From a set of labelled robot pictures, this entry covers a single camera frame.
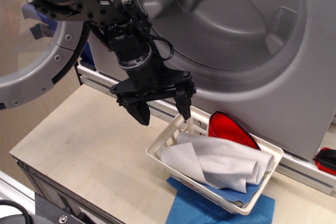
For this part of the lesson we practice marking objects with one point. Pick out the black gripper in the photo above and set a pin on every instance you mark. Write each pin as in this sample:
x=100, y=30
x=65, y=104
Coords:
x=149, y=79

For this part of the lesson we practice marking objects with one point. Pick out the white plastic laundry basket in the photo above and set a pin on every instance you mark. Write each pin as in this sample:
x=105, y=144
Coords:
x=197, y=124

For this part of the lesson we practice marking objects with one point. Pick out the red cloth with dark trim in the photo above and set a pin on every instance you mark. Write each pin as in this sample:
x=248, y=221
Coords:
x=223, y=125

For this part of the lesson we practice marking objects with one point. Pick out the grey felt cloth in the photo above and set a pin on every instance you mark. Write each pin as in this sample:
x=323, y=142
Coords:
x=217, y=162

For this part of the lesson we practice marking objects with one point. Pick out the blue felt cloth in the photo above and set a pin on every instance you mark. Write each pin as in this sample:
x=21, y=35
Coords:
x=233, y=195

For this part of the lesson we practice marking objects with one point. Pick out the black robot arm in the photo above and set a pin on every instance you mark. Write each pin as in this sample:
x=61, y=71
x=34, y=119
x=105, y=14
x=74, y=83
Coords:
x=124, y=29

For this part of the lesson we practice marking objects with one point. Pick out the grey toy washing machine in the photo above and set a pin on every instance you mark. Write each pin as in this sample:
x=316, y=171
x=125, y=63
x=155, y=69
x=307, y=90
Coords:
x=268, y=63

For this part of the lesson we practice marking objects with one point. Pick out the blue cloth under basket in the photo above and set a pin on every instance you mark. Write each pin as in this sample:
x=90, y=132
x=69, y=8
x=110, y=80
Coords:
x=190, y=207

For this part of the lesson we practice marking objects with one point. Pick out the grey round washer door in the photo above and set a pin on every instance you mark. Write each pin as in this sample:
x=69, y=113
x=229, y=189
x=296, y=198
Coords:
x=50, y=67

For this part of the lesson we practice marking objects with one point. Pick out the blue clamp behind door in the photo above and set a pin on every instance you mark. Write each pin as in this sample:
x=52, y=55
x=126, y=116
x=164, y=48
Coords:
x=45, y=27

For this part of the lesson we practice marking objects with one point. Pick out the red and black clamp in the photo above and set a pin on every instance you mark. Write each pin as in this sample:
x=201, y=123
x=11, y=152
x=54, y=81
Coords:
x=325, y=160

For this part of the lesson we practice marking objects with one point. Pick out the aluminium extrusion rail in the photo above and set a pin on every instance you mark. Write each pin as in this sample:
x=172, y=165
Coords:
x=301, y=170

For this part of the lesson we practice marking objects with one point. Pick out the black metal bracket with bolt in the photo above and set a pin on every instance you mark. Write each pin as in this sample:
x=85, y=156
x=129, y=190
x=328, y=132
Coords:
x=51, y=213

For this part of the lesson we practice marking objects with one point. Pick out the aluminium frame rail lower left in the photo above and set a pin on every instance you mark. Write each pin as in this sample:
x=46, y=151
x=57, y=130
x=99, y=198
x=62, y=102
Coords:
x=15, y=191

